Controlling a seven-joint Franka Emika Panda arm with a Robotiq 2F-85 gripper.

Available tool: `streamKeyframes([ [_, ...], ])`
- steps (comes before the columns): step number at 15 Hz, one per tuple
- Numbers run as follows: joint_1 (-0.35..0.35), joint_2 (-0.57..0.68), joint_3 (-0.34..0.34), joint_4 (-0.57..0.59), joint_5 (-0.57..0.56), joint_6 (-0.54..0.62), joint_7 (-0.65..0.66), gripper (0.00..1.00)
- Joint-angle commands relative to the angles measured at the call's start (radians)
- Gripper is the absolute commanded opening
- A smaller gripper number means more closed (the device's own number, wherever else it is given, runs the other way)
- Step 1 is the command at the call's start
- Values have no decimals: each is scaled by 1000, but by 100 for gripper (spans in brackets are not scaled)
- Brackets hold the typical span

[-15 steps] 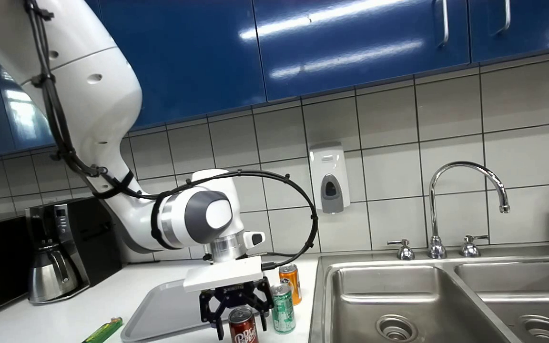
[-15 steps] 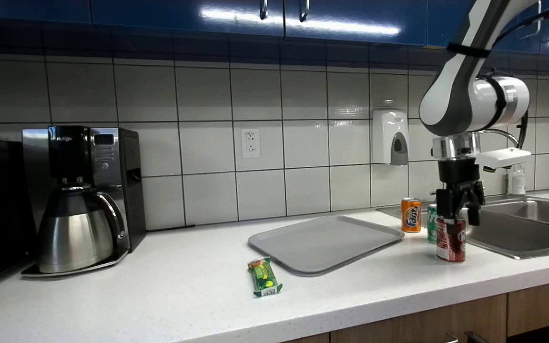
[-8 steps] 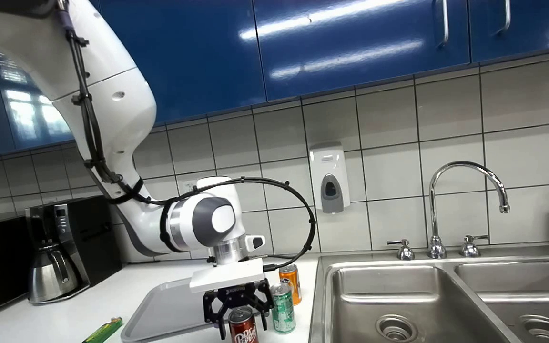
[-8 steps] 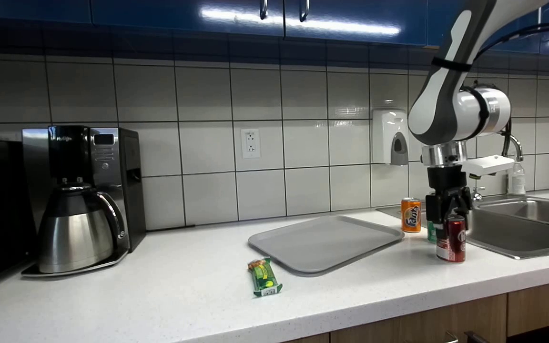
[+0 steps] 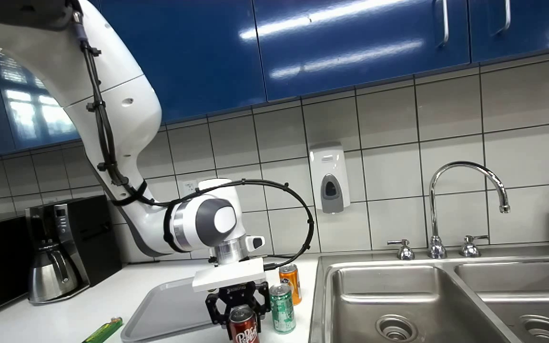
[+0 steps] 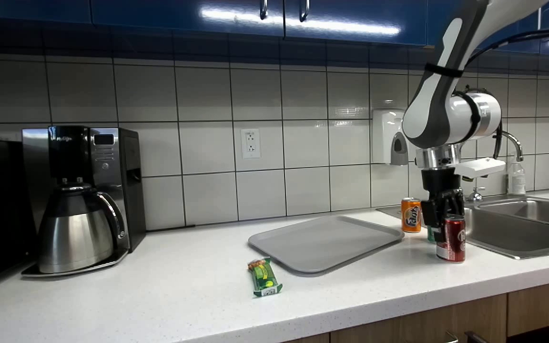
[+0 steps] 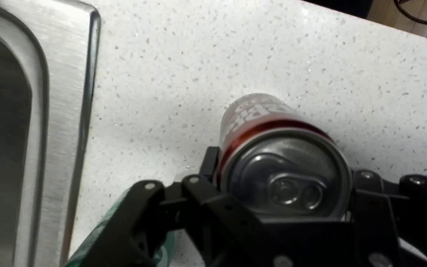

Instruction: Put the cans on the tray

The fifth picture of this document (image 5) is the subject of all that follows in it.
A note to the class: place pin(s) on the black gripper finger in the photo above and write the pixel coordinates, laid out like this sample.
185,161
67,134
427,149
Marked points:
217,308
263,298

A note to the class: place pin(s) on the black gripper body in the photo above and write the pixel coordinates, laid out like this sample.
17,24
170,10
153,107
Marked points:
238,296

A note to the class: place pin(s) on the green soda can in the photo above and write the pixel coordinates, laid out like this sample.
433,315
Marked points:
282,311

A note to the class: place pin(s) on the orange Fanta can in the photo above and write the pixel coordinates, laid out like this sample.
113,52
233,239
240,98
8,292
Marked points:
290,285

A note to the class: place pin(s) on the red Dr Pepper can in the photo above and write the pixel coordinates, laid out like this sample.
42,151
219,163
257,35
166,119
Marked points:
242,328

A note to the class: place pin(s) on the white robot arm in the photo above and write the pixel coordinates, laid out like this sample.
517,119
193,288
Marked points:
128,107

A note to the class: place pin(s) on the grey plastic tray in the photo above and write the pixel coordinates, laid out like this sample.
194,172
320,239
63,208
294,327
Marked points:
160,311

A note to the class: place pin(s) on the green snack packet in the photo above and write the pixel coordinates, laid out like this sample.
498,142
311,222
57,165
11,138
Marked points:
103,330

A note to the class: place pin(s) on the stainless steel double sink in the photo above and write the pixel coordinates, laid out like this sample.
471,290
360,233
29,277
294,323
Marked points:
381,292

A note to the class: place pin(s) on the black steel coffee maker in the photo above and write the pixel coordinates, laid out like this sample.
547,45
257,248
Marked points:
95,229

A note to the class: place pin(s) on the steel coffee carafe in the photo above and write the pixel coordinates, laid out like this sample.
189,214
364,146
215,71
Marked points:
55,277

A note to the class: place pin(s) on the chrome gooseneck faucet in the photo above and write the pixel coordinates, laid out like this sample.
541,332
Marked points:
437,241

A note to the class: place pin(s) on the blue upper cabinets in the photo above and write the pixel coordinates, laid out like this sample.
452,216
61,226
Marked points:
351,39

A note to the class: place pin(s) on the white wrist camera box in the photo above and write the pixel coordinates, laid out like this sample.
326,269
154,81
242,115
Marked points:
223,277

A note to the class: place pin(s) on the white wall soap dispenser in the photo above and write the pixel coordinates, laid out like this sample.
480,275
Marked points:
330,178

